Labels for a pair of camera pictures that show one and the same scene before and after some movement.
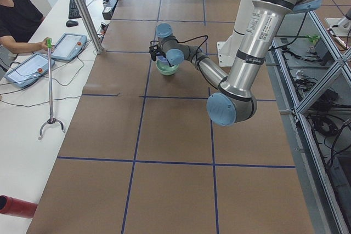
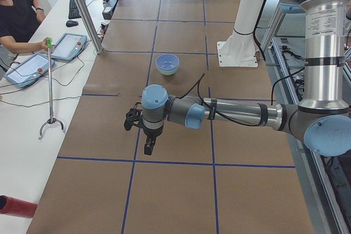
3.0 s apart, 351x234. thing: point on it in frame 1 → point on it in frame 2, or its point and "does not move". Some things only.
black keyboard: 73,11 does not move
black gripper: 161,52 → 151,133
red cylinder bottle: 12,206 does not move
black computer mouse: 71,23 does not move
